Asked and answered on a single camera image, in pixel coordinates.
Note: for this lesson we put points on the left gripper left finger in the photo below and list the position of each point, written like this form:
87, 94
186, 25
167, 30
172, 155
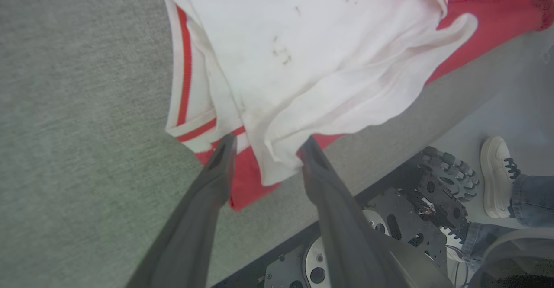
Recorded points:
192, 223

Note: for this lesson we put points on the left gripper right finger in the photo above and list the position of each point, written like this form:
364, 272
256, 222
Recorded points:
346, 227

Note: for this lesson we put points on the red white basketball jersey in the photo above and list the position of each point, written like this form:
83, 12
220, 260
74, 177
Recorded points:
311, 54

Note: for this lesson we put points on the black omni wheel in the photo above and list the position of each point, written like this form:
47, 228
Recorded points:
450, 182

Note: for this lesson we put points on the blue jeans leg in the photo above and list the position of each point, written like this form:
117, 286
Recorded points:
484, 240
534, 199

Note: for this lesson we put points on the grey fabric sofa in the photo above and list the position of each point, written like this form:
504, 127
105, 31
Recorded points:
78, 128

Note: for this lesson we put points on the white sneaker black laces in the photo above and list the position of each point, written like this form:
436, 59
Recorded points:
495, 175

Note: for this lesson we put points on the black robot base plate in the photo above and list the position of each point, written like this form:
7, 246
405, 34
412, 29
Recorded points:
402, 223

